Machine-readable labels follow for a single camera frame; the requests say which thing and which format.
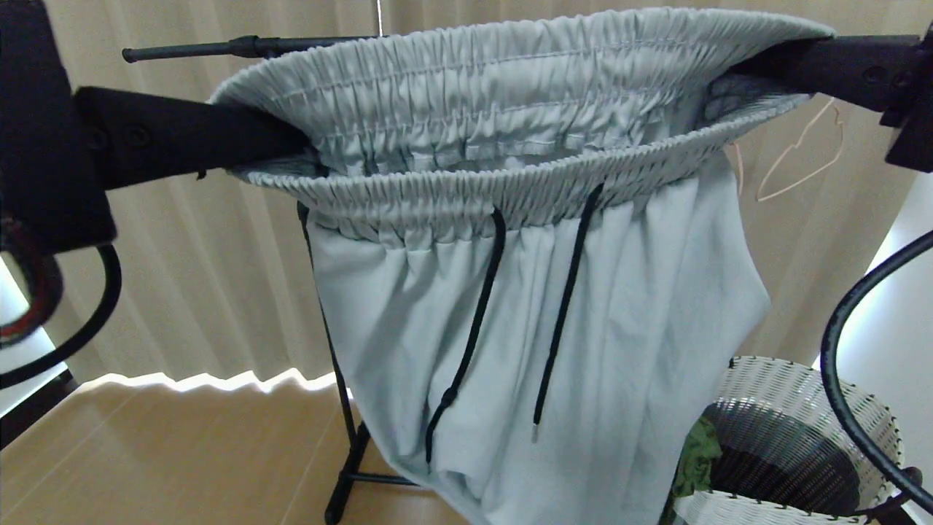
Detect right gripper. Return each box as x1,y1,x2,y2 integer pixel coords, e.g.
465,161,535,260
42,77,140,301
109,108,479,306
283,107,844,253
885,20,933,174

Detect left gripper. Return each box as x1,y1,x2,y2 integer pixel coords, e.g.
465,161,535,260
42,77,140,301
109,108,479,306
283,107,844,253
0,0,119,257

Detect pale grey shorts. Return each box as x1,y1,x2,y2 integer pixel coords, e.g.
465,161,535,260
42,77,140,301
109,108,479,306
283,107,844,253
208,6,838,525

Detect black clothes rack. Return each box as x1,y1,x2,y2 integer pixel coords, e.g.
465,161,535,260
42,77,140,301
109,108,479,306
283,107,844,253
122,33,431,525

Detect white laundry basket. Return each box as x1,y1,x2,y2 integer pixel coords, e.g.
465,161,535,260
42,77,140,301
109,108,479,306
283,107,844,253
671,355,923,525

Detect green garment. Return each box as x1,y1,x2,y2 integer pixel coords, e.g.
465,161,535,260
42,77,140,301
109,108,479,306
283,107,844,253
671,416,724,505

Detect black cable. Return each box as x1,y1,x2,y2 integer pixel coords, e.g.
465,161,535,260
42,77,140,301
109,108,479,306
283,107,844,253
820,230,933,515
0,244,123,389

